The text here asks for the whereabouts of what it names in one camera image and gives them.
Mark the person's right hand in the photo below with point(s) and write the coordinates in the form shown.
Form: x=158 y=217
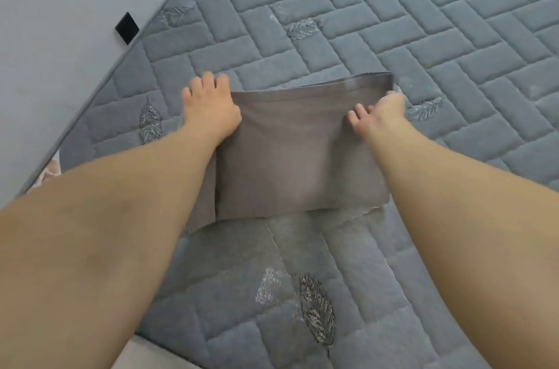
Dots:
x=380 y=115

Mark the person's left hand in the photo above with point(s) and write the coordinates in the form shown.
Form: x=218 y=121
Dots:
x=210 y=111

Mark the grey printed t-shirt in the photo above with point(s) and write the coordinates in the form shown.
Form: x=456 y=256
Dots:
x=297 y=155

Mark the person's left forearm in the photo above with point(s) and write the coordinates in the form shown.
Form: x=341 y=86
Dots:
x=96 y=251

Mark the person's right forearm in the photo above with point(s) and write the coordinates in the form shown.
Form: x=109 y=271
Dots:
x=480 y=233

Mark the grey quilted mattress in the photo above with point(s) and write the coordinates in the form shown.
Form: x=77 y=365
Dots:
x=349 y=15

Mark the black square patch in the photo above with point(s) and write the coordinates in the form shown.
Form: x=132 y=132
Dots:
x=127 y=28

